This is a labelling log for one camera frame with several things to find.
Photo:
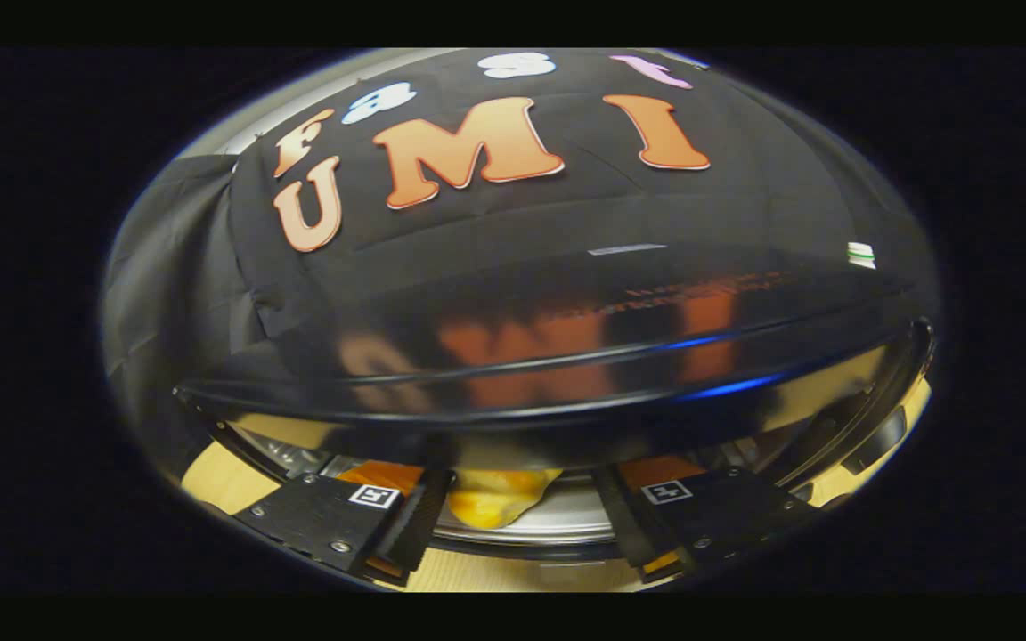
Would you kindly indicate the black toaster oven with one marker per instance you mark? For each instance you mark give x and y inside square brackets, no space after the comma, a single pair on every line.
[522,374]

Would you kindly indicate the metal baking tray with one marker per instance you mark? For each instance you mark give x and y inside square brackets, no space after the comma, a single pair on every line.
[571,515]

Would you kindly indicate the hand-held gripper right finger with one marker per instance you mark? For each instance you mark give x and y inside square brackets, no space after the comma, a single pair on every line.
[624,525]

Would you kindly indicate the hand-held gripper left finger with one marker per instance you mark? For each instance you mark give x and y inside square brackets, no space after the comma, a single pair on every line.
[415,525]

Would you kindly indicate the white green-label bottle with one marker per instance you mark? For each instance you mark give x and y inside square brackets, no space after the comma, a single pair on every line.
[861,255]

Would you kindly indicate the yellow bread roll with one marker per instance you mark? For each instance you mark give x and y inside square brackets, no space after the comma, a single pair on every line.
[495,499]

